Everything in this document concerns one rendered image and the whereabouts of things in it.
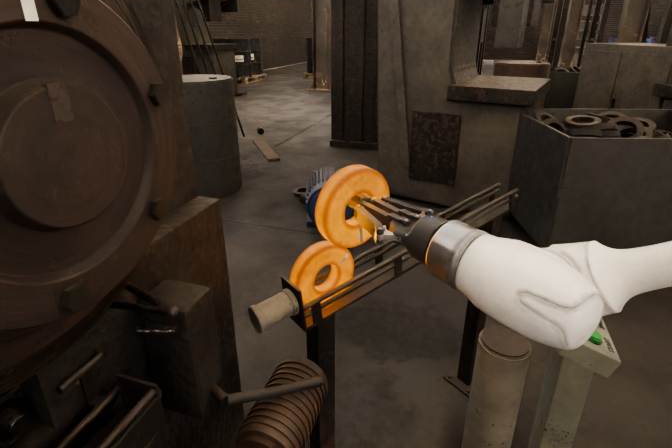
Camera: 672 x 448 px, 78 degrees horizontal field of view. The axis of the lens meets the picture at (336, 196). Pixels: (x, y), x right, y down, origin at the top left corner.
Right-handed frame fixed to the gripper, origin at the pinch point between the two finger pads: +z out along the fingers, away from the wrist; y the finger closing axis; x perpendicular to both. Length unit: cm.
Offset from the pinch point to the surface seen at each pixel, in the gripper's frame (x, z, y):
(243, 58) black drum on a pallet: -80, 905, 418
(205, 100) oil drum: -29, 237, 63
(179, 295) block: -12.7, 7.7, -31.1
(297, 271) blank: -18.5, 9.3, -6.7
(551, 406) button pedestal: -55, -29, 41
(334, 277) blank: -23.8, 9.0, 3.0
